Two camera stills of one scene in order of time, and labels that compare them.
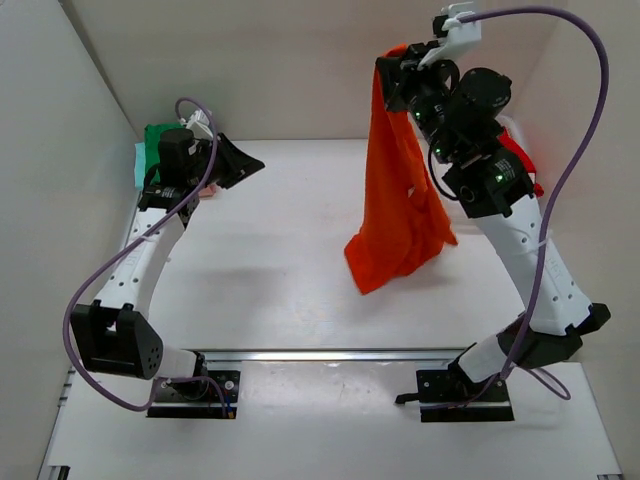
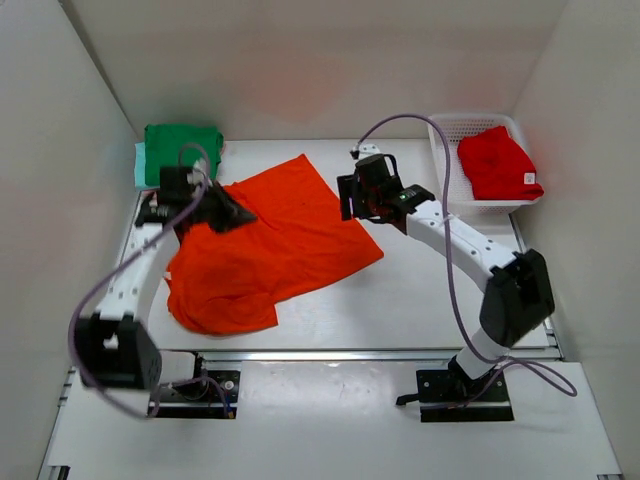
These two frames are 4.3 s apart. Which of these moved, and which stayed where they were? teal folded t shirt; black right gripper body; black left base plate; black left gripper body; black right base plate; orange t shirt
Moved: black right gripper body; black left gripper body; orange t shirt
Stayed: black left base plate; teal folded t shirt; black right base plate
